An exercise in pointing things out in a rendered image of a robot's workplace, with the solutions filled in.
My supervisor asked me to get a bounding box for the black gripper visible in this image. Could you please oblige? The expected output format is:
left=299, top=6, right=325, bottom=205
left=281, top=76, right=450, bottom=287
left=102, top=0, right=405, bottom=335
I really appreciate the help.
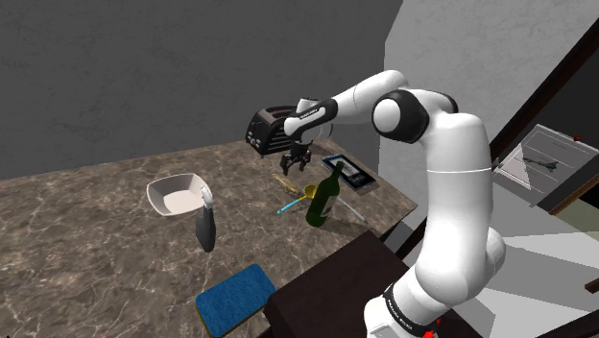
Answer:
left=279, top=141, right=312, bottom=177

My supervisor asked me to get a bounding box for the brown bread stick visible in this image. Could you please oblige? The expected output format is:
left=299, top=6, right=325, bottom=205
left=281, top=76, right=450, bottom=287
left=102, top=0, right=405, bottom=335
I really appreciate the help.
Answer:
left=272, top=173, right=301, bottom=198

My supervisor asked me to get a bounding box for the black toaster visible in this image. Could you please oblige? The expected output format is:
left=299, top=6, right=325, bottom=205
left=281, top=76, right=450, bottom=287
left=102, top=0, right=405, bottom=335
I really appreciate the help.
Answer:
left=244, top=106, right=303, bottom=158

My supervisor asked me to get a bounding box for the green wine bottle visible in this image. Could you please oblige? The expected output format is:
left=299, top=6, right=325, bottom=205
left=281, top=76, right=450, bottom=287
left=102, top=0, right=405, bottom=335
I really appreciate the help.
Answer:
left=304, top=161, right=347, bottom=229

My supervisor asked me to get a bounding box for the blue framed tablet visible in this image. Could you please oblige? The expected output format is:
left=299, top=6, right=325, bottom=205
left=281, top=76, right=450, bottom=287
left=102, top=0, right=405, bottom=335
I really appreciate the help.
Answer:
left=320, top=153, right=379, bottom=195

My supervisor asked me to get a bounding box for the silver table knife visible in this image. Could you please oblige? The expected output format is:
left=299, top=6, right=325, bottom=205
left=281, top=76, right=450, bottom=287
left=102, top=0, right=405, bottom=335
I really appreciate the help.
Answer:
left=337, top=196, right=368, bottom=224

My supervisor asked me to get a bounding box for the dark grey spray bottle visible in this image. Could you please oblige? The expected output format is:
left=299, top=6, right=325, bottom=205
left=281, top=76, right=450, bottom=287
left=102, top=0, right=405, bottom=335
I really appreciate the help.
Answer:
left=194, top=184, right=218, bottom=254

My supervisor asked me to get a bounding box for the white square bowl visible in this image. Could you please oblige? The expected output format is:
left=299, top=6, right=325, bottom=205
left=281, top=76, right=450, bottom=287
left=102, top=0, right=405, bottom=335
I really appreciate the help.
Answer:
left=145, top=172, right=211, bottom=218

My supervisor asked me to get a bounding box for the blue sponge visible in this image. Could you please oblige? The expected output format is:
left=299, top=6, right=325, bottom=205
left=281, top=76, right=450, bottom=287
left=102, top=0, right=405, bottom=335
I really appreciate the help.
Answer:
left=194, top=262, right=278, bottom=338

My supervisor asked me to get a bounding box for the grey picture with aeroplane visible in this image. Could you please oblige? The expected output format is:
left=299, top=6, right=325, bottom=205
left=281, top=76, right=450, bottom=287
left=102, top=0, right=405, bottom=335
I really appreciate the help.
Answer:
left=492, top=123, right=599, bottom=208

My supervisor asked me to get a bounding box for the yellow spoon with blue handle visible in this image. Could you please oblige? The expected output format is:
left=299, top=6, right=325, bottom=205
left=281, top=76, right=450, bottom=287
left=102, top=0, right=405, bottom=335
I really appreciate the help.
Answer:
left=276, top=183, right=319, bottom=216

